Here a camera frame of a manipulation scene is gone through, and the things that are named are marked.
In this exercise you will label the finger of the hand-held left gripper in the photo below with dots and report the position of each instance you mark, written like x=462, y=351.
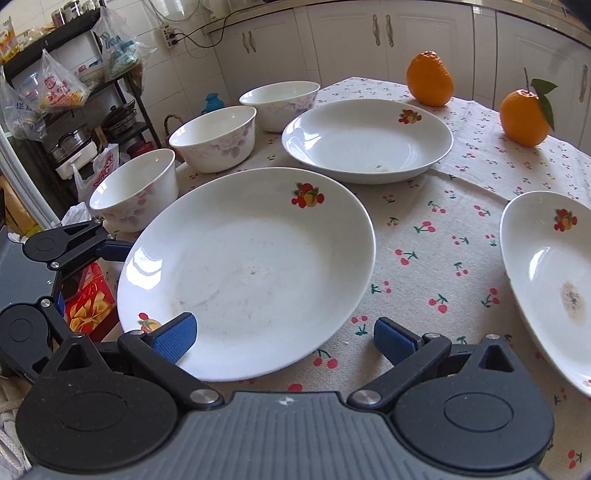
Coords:
x=55, y=321
x=115, y=249

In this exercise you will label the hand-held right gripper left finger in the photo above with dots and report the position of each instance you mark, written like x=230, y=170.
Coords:
x=178, y=337

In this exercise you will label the bumpy-topped orange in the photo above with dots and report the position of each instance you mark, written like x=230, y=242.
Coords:
x=429, y=81

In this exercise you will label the clear plastic bag red print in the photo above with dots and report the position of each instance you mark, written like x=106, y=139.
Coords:
x=60, y=87

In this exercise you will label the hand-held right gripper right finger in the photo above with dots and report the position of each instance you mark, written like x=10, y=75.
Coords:
x=392, y=341

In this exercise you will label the cherry print tablecloth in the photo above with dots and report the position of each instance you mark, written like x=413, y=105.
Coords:
x=443, y=240

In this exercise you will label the steel canisters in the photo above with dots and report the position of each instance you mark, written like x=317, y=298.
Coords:
x=69, y=11

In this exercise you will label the clear plastic bag dark contents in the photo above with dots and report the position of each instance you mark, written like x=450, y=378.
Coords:
x=21, y=110

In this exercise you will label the blue plastic jug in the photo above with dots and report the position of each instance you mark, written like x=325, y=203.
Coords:
x=213, y=104

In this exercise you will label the white plate with fruit print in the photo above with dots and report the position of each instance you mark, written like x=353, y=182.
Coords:
x=364, y=138
x=254, y=267
x=540, y=258

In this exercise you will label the white plastic bag red print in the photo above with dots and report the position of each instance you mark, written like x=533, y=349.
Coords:
x=104, y=170

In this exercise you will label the white power strip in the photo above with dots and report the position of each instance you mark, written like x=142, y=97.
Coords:
x=171, y=37

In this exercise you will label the steel pot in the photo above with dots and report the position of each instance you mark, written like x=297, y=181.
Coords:
x=69, y=141

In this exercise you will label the clear plastic bag blue print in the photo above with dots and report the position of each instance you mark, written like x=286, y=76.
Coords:
x=117, y=44

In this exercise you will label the white kitchen cabinets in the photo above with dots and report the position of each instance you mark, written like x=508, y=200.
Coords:
x=351, y=41

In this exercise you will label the yellow snack packet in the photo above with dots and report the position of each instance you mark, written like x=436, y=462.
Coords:
x=7, y=41

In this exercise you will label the white bowl with pink flowers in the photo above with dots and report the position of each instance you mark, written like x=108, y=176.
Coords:
x=281, y=108
x=138, y=194
x=212, y=138

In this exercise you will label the orange with green leaf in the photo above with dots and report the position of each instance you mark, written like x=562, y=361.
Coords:
x=524, y=117

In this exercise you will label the white woven sack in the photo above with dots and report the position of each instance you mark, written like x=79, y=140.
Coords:
x=11, y=424

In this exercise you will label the dark wok with lid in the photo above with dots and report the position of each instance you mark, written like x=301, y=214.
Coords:
x=119, y=119

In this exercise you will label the wicker basket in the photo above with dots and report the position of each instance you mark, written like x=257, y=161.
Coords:
x=167, y=129

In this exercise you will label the black metal shelf rack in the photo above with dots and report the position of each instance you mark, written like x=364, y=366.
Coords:
x=127, y=92

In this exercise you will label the white electric cooker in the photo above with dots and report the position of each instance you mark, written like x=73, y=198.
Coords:
x=76, y=161

